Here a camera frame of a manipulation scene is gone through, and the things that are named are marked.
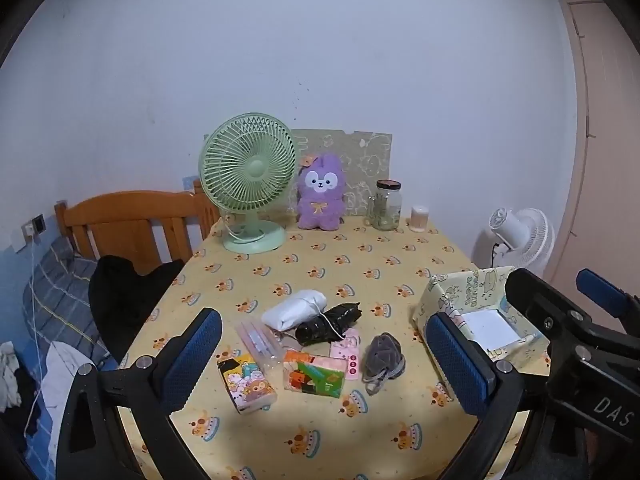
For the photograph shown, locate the cartoon bear tissue pack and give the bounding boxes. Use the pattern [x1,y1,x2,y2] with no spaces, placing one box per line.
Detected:
[216,352,278,415]

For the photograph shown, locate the white charging cable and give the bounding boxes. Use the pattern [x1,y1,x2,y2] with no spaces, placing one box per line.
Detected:
[22,237,45,436]

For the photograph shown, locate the green desk fan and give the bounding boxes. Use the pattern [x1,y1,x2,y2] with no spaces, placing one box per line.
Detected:
[198,112,297,253]

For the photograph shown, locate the cartoon printed storage box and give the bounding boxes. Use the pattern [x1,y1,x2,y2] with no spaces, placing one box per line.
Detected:
[411,265,551,376]

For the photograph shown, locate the grey fuzzy cloth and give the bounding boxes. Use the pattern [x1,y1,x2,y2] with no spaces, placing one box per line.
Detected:
[361,332,407,395]

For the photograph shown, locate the white paper sheet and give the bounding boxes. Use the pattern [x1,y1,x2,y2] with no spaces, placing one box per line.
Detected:
[460,308,521,348]

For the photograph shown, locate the black garment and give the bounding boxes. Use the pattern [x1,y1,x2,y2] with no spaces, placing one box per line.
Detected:
[89,255,186,366]

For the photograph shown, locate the dark clothes pile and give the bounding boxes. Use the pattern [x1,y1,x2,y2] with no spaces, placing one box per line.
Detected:
[0,342,41,441]

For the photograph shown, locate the beige door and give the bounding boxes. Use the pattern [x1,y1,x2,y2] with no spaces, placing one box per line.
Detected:
[542,0,640,301]

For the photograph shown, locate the wooden chair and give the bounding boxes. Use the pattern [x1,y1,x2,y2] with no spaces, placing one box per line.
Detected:
[54,180,223,276]

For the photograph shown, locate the clear plastic tube pack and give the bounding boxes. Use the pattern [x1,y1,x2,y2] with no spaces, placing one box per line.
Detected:
[236,320,283,376]

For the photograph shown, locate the purple plush toy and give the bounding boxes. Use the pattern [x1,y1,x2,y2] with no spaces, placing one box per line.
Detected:
[296,152,346,232]

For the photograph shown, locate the white bed cloth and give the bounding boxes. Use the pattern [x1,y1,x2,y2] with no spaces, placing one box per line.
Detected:
[40,340,108,471]

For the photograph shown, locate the white standing fan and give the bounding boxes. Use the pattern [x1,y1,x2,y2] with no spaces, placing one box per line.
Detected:
[472,206,556,273]

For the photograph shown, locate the black plastic bag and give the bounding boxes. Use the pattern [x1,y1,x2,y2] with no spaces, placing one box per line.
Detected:
[295,302,362,346]

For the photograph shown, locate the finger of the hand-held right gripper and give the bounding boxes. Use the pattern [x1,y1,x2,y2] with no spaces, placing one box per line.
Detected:
[504,268,597,357]
[575,268,640,332]

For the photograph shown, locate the patterned cardboard board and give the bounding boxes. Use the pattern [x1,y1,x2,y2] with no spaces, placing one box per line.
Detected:
[289,129,393,218]

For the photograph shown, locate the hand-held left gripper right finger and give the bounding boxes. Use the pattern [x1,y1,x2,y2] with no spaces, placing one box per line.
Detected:
[425,312,590,480]

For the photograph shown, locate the blue plaid bedding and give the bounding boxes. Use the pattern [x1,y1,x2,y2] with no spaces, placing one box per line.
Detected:
[22,237,118,361]

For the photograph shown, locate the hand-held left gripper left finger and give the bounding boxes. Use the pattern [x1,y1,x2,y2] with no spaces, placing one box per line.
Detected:
[55,307,223,480]

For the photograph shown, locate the glass jar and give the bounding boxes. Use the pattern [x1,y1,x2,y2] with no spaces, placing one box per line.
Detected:
[365,179,404,231]

